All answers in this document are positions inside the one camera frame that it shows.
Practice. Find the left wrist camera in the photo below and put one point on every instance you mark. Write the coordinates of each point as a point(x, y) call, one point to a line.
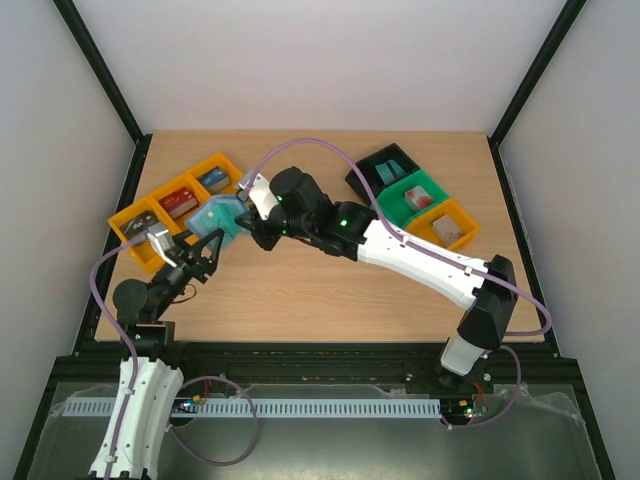
point(162, 242)

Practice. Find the black frame post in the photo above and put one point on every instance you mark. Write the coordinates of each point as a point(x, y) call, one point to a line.
point(562, 25)
point(92, 54)

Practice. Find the orange storage bin right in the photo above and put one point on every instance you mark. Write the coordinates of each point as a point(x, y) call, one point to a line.
point(421, 225)

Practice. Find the red cards stack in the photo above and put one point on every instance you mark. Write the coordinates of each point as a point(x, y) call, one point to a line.
point(179, 202)

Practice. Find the blue cards stack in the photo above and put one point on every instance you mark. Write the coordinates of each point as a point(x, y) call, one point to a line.
point(214, 180)

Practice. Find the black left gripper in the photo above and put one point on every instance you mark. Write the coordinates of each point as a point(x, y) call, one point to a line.
point(197, 266)

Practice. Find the black VIP cards stack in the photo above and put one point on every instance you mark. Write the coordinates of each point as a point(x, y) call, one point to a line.
point(139, 224)

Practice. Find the black frame post left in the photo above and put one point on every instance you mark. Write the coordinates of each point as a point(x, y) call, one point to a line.
point(92, 54)

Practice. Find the orange triple bin left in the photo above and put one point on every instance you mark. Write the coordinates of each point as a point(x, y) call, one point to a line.
point(177, 177)

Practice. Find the black frame post right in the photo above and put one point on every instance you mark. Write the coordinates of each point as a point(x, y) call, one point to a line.
point(562, 25)

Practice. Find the red white april cards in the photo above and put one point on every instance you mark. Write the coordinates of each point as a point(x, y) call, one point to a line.
point(418, 198)

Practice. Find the green storage bin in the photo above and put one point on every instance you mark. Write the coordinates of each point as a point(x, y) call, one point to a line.
point(392, 203)

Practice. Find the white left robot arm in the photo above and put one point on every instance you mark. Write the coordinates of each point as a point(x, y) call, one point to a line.
point(148, 383)

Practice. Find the black storage bin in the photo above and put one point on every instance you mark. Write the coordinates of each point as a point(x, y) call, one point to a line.
point(390, 152)

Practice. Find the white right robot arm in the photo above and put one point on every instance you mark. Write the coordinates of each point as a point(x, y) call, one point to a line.
point(292, 205)

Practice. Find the white slotted cable duct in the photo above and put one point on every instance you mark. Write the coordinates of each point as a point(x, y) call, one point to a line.
point(386, 408)

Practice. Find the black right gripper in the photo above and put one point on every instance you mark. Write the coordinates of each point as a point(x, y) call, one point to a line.
point(258, 226)

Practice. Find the teal cards in black bin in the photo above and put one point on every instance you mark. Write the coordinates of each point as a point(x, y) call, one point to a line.
point(389, 172)

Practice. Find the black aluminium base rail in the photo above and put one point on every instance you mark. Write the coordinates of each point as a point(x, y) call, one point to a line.
point(414, 365)

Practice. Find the blue card holder wallet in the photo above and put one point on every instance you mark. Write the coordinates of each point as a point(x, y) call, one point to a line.
point(218, 212)

